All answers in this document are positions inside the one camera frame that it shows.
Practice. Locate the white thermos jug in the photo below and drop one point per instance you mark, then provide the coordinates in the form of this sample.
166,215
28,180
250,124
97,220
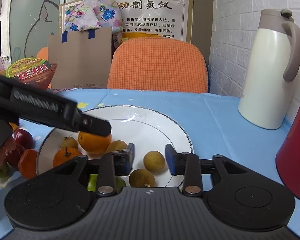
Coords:
272,70

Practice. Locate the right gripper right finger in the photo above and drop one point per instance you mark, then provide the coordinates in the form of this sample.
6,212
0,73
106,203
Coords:
187,165

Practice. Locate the orange chair far left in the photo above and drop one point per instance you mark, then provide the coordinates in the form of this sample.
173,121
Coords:
43,53

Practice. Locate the orange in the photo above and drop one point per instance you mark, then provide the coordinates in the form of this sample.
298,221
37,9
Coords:
94,144

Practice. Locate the orange chair near plate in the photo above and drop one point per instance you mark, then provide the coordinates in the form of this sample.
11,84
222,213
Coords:
158,64

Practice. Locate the green apple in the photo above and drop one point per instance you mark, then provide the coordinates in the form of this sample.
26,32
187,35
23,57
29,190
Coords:
4,169
119,183

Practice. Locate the instant noodle cup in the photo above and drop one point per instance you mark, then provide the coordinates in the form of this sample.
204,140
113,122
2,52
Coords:
28,67

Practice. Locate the pink glass bowl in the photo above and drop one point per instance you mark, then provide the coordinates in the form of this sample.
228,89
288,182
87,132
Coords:
41,81

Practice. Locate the floral fabric bundle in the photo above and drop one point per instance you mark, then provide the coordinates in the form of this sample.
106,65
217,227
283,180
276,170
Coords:
93,14

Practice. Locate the dark red plum back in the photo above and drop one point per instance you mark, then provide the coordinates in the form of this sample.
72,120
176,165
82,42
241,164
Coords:
23,138

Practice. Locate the dark red plum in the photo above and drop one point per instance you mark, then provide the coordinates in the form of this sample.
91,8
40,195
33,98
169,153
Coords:
23,138
13,156

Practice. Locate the dark red plum front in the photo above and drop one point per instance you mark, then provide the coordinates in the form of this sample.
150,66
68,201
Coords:
13,156

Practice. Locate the brown cardboard box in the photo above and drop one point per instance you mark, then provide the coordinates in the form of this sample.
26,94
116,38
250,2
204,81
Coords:
83,58

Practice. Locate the yellow snack bag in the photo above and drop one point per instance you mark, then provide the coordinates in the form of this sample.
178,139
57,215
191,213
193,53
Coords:
122,37

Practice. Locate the chinese text poster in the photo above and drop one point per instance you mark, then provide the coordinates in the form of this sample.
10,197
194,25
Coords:
167,18

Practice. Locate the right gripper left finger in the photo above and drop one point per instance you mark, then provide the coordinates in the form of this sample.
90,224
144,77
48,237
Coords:
113,164

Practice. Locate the stemmed tangerine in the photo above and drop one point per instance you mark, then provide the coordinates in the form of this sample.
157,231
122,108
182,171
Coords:
64,155

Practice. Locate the red thermos jug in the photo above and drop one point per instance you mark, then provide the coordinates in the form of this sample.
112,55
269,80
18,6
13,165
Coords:
288,158

